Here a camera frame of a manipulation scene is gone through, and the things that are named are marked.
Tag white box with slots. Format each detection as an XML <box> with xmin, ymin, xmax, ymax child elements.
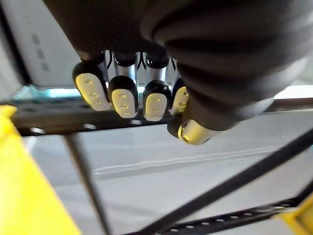
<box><xmin>0</xmin><ymin>0</ymin><xmax>83</xmax><ymax>87</ymax></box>

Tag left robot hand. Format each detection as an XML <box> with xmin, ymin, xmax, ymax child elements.
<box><xmin>43</xmin><ymin>0</ymin><xmax>313</xmax><ymax>146</ymax></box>

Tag black diagonal shelf brace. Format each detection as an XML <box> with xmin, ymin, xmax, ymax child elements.
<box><xmin>123</xmin><ymin>127</ymin><xmax>313</xmax><ymax>235</ymax></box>

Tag black perforated shelf rail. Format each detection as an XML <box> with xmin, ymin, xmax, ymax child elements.
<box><xmin>11</xmin><ymin>96</ymin><xmax>313</xmax><ymax>137</ymax></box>
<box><xmin>167</xmin><ymin>197</ymin><xmax>303</xmax><ymax>235</ymax></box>

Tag thin grey metal rod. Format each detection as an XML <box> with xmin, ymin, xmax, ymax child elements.
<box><xmin>63</xmin><ymin>134</ymin><xmax>112</xmax><ymax>235</ymax></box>

